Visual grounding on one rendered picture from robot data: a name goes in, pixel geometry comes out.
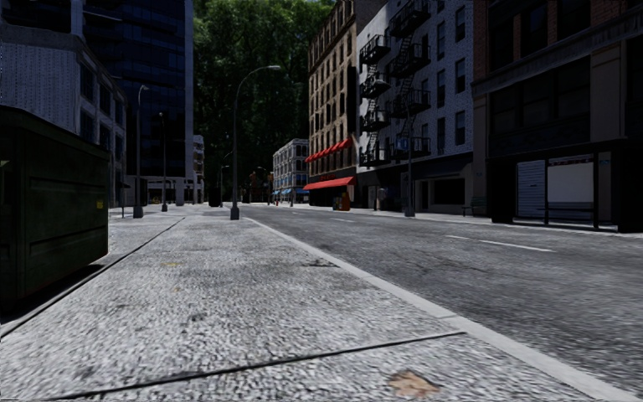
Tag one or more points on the tan brick building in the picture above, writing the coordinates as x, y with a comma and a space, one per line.
331, 100

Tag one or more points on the dark bin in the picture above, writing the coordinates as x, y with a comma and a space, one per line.
214, 197

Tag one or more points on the white brick building with fire stairs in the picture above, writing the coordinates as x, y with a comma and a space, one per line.
427, 75

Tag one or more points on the grey street lamp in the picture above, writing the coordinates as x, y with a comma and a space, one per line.
221, 181
138, 151
234, 151

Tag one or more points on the red brick building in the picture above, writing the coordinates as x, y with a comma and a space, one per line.
552, 90

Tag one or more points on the black bus shelter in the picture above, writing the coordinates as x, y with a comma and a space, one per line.
567, 186

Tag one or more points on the grey pole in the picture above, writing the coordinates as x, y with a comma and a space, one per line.
164, 161

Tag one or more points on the green bench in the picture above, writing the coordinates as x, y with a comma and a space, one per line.
475, 206

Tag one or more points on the glass tower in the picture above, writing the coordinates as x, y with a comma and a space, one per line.
150, 75

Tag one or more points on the dark green box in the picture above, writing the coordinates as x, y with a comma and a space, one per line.
55, 211

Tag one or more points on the pale grey building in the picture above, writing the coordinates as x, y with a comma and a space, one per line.
290, 166

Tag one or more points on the pale concrete building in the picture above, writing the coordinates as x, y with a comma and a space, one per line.
199, 166

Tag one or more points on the trees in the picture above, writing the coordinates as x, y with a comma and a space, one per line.
261, 110

